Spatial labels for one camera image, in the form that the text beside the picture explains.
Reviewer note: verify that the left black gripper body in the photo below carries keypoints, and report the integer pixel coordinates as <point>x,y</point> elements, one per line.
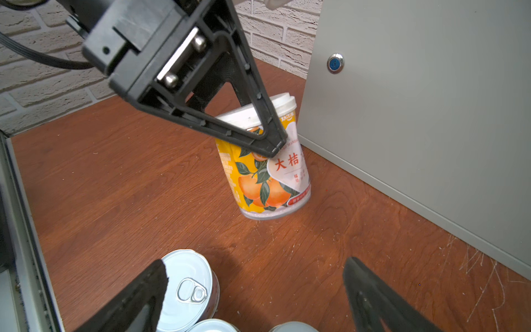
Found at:
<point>137,43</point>

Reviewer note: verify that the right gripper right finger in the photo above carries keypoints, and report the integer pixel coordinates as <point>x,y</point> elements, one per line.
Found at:
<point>375,305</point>

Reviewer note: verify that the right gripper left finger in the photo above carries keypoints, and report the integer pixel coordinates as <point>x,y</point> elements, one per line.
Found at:
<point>137,307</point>

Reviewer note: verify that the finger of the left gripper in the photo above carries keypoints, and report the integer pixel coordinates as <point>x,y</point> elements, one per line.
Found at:
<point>233,65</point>

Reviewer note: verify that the white lid orange can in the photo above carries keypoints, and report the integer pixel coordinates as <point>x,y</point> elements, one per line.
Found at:
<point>264,188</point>

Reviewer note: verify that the white lid purple can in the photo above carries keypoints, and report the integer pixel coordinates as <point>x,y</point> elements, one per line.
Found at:
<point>192,293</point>

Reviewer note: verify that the silver top centre can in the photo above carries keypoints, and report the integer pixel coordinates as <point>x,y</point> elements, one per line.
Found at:
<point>213,325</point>

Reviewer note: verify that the silver can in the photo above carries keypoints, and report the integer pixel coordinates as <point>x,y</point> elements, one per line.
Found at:
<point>293,326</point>
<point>213,325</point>

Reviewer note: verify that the silver top can right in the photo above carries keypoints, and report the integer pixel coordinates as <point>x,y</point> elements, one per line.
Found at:
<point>293,326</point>

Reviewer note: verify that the grey metal cabinet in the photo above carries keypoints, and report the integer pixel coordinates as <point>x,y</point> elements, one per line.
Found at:
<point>429,102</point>

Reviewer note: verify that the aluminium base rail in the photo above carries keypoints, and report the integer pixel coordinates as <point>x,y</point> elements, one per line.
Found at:
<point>27,299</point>

